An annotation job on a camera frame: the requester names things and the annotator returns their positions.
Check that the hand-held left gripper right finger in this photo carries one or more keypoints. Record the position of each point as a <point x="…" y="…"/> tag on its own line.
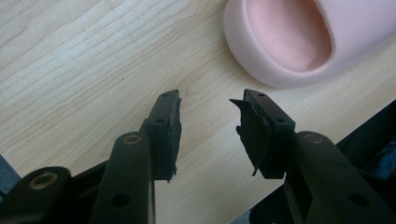
<point x="314" y="174"/>

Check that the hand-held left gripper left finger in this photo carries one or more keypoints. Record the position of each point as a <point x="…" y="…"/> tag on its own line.
<point x="130" y="174"/>

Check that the pink slipper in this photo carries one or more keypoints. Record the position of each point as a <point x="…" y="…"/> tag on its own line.
<point x="280" y="40"/>

